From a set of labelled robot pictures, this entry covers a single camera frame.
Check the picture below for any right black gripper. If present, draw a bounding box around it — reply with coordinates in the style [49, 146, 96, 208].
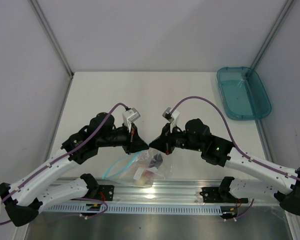
[149, 121, 203, 155]

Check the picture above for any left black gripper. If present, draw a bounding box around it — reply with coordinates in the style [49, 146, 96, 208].
[97, 122, 149, 155]

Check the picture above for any purple eggplant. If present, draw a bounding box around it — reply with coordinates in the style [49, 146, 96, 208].
[148, 153, 163, 169]

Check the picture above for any clear zip top bag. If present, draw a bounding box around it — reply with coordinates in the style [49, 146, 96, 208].
[102, 148, 173, 188]

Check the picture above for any pink egg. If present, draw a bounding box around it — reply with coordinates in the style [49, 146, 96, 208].
[143, 170, 154, 178]

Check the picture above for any cream white egg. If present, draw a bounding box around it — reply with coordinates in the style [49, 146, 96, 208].
[137, 178, 152, 187]

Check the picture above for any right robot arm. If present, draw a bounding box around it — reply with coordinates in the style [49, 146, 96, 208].
[149, 118, 300, 216]

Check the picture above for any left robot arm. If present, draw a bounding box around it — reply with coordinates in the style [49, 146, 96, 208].
[0, 108, 149, 227]

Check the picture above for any teal plastic bin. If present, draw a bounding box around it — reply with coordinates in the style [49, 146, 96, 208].
[216, 66, 272, 121]

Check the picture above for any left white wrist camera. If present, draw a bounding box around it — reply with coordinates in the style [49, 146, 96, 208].
[122, 107, 141, 133]

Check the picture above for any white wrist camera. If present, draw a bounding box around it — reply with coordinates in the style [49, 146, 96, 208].
[162, 107, 180, 133]
[122, 107, 141, 133]

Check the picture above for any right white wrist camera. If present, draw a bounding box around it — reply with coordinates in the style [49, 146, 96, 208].
[162, 107, 180, 133]

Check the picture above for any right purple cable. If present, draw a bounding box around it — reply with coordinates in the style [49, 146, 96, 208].
[166, 96, 300, 223]

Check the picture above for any purple cable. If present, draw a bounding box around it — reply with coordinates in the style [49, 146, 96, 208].
[0, 102, 130, 227]
[166, 96, 300, 223]

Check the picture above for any aluminium rail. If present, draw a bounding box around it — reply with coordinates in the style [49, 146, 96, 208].
[97, 179, 278, 205]

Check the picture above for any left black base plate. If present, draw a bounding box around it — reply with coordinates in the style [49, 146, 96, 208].
[82, 185, 115, 202]

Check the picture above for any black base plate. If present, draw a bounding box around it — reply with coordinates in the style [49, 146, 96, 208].
[199, 187, 249, 204]
[82, 185, 115, 202]

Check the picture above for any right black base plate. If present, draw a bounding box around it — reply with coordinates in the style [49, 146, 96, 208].
[199, 187, 249, 204]

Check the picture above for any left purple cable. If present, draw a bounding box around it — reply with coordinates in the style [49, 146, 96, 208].
[0, 102, 130, 227]

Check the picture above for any white slotted cable duct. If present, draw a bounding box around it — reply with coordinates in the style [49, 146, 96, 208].
[44, 201, 223, 216]

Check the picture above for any left aluminium frame post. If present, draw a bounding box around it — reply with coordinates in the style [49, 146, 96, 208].
[27, 0, 74, 78]

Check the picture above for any aluminium frame post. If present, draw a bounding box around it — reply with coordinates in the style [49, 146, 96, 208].
[250, 0, 297, 70]
[27, 0, 74, 78]

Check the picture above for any right aluminium frame post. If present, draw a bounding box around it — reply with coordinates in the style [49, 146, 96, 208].
[250, 0, 297, 70]

